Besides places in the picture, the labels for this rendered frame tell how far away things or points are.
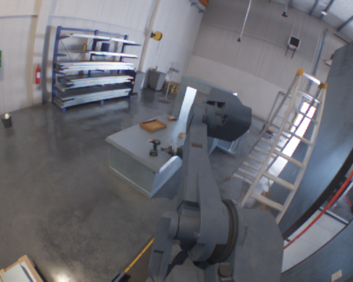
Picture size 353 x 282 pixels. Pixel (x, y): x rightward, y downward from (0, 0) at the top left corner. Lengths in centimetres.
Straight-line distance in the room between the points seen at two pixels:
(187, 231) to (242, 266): 29
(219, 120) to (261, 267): 99
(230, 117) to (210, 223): 79
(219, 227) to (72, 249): 176
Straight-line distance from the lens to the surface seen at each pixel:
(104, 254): 206
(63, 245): 217
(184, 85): 372
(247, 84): 1115
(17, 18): 559
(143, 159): 213
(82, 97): 533
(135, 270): 127
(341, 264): 132
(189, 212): 79
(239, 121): 125
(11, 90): 567
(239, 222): 73
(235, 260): 74
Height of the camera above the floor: 194
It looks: 28 degrees down
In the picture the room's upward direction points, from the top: 17 degrees clockwise
